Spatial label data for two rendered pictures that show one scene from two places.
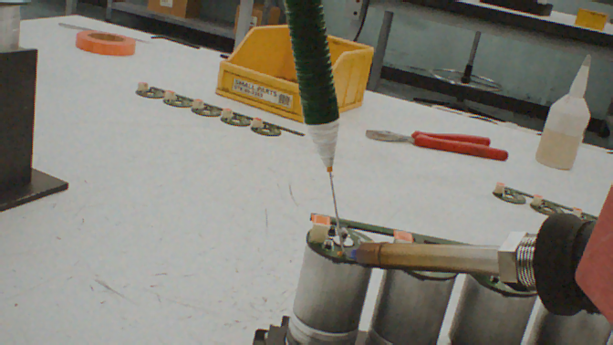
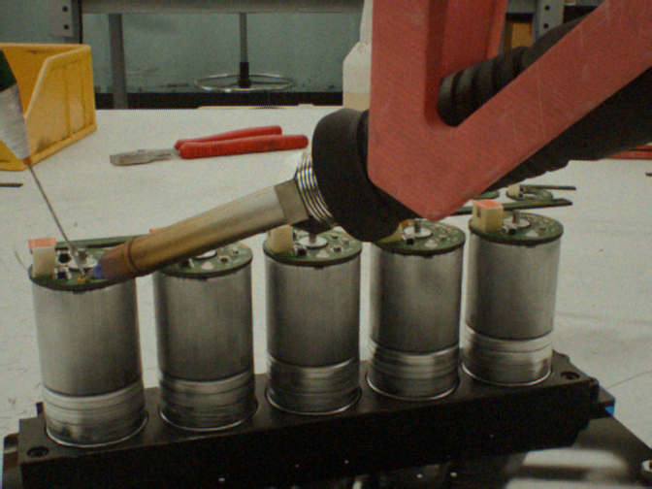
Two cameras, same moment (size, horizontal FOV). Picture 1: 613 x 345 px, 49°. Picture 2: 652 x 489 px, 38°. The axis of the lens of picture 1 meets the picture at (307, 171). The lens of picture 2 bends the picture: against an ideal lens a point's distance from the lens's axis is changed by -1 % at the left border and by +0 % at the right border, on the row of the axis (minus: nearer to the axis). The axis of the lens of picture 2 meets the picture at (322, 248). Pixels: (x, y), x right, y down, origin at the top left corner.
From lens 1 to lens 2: 0.03 m
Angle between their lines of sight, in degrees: 15
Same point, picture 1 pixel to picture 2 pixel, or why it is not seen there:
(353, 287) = (114, 319)
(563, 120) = (362, 75)
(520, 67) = (309, 49)
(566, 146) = not seen: hidden behind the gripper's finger
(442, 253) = (210, 220)
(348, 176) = (97, 219)
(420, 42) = (171, 48)
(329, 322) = (97, 380)
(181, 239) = not seen: outside the picture
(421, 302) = (213, 310)
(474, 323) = (292, 318)
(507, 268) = (291, 205)
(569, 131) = not seen: hidden behind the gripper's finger
